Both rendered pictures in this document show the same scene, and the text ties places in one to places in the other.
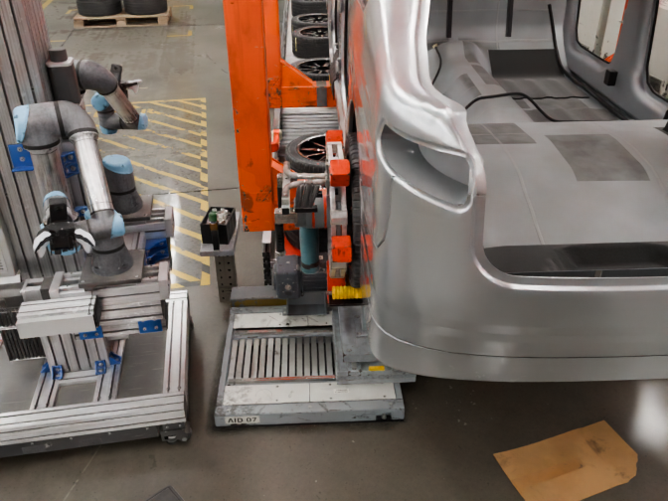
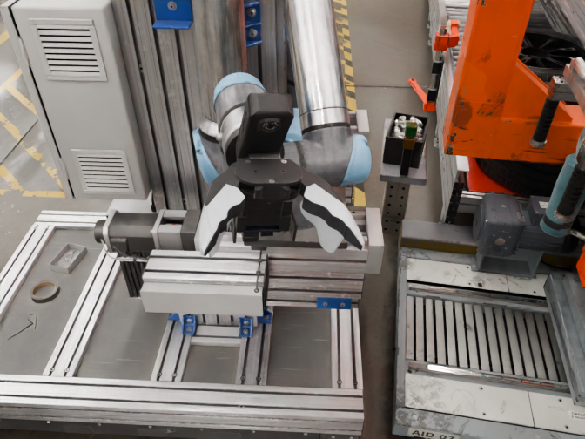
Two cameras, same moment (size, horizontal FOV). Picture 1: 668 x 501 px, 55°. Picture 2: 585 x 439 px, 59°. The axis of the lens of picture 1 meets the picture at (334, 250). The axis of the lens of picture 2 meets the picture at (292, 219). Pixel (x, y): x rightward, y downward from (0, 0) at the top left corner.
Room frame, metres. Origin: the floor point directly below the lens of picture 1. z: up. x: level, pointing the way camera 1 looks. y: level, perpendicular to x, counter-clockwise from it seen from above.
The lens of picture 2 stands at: (1.16, 0.65, 1.56)
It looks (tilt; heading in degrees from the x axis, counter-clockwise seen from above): 40 degrees down; 13
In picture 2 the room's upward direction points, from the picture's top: straight up
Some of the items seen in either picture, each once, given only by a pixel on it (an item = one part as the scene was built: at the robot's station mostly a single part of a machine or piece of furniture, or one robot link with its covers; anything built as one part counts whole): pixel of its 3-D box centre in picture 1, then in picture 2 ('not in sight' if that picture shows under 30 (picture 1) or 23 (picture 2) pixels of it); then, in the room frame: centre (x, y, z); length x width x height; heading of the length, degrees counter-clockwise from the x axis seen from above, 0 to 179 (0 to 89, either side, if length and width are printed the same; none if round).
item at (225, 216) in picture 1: (219, 224); (406, 138); (2.95, 0.60, 0.51); 0.20 x 0.14 x 0.13; 175
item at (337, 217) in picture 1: (335, 211); not in sight; (2.44, -0.01, 0.85); 0.54 x 0.07 x 0.54; 3
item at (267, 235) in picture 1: (276, 168); (447, 69); (4.19, 0.40, 0.28); 2.47 x 0.09 x 0.22; 3
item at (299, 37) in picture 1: (320, 42); not in sight; (7.49, 0.13, 0.39); 0.66 x 0.66 x 0.24
